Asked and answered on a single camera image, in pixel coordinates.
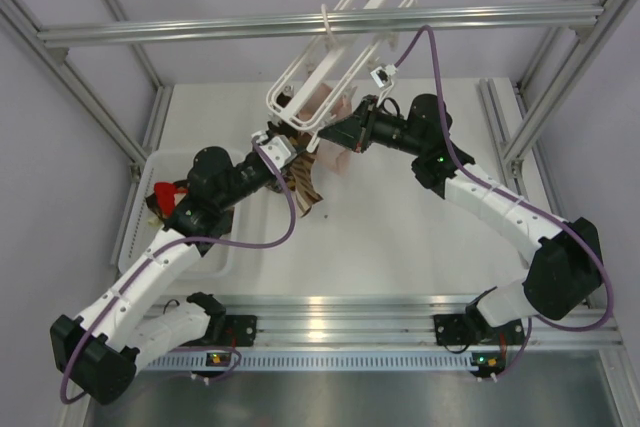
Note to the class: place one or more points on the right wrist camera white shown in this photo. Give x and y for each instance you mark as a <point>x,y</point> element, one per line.
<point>384,76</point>

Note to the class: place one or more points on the slotted cable duct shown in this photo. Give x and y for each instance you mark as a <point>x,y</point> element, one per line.
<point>333,360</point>

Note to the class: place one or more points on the brown beige striped sock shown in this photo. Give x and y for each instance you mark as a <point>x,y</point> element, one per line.
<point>301,185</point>

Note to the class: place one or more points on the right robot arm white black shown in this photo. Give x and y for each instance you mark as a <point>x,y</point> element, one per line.
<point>562,256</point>

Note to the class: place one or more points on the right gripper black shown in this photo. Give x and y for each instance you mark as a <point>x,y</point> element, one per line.
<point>348,132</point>

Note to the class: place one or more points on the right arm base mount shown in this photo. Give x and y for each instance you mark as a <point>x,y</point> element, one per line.
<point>452,330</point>

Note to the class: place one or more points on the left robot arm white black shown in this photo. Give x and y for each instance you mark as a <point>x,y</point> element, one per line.
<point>101,350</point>

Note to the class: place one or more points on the red sock with face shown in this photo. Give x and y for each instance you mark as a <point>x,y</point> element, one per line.
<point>167,195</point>

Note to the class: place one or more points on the brown yellow argyle sock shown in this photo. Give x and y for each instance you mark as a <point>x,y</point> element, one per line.
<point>298,139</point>

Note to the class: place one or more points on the white plastic basket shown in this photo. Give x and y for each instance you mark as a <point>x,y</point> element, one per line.
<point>166,165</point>

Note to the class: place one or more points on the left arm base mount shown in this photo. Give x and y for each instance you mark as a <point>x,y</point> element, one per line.
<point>238,331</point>

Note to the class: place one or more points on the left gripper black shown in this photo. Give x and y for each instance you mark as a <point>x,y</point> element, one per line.
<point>282,173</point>

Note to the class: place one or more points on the white plastic clip hanger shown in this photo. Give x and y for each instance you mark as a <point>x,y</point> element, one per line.
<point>319,80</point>

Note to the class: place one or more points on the aluminium crossbar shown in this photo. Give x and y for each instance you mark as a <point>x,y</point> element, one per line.
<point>529,15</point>

